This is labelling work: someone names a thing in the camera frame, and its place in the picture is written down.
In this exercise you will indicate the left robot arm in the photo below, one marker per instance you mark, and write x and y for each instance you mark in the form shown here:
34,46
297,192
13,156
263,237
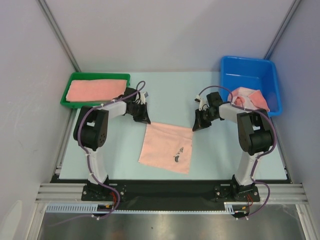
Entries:
91,128

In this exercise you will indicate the pink white striped towel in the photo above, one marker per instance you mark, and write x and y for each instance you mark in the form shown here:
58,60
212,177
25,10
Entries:
248,98

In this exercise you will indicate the light pink towel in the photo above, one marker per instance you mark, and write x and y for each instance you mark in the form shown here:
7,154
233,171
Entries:
167,147

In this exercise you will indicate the left aluminium corner post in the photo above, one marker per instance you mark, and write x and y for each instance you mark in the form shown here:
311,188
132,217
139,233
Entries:
52,22

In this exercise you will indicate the blue plastic bin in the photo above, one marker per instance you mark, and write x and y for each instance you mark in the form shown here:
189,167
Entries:
252,73

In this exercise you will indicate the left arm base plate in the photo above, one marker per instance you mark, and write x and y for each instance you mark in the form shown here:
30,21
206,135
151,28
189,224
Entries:
94,192

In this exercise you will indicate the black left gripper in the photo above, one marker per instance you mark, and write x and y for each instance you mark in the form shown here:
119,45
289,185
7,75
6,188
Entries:
143,117

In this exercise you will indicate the grey cable duct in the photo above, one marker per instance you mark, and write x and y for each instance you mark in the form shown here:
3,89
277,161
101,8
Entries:
143,207

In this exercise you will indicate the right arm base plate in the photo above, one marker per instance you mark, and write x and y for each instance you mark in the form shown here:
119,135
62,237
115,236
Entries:
232,193

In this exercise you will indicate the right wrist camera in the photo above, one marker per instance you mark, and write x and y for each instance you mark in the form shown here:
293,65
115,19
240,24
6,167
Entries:
202,103

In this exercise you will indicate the green plastic tray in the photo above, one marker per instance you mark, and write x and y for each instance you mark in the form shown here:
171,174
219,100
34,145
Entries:
90,76

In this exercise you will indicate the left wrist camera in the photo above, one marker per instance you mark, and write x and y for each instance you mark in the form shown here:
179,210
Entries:
142,98

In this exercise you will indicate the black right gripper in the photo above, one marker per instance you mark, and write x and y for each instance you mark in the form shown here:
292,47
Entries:
201,119

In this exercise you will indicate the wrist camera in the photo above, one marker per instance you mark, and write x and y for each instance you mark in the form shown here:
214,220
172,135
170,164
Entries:
202,103
142,98

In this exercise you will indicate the right aluminium corner post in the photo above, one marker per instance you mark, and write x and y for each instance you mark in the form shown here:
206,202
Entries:
282,28

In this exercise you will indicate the aluminium corner post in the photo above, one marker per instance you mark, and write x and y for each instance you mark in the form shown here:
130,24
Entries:
282,28
52,22

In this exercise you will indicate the aluminium front rail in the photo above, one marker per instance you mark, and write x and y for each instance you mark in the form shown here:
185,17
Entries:
72,192

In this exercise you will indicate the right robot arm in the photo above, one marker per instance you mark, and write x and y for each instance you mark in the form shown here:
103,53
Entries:
256,134

